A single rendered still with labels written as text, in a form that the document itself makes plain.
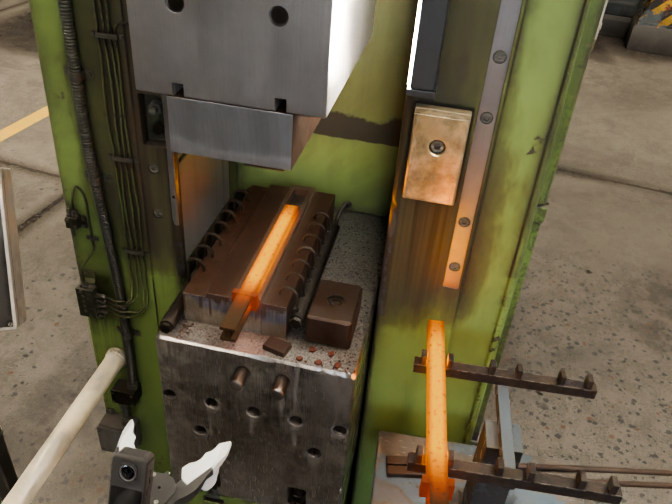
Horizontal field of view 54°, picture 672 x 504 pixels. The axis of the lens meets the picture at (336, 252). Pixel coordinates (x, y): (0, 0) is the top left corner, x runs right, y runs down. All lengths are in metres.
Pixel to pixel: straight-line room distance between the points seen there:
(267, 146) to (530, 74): 0.42
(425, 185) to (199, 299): 0.46
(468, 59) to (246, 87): 0.34
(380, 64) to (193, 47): 0.55
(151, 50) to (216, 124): 0.14
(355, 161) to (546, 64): 0.61
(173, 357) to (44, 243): 2.00
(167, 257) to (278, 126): 0.51
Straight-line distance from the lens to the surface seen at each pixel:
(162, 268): 1.45
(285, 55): 0.98
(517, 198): 1.19
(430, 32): 1.04
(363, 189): 1.59
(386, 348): 1.41
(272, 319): 1.24
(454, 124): 1.10
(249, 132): 1.04
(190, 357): 1.28
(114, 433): 1.82
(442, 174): 1.14
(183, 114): 1.07
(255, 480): 1.50
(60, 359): 2.63
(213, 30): 1.00
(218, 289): 1.25
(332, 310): 1.22
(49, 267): 3.08
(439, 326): 1.24
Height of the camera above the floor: 1.77
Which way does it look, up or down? 35 degrees down
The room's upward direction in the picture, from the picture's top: 5 degrees clockwise
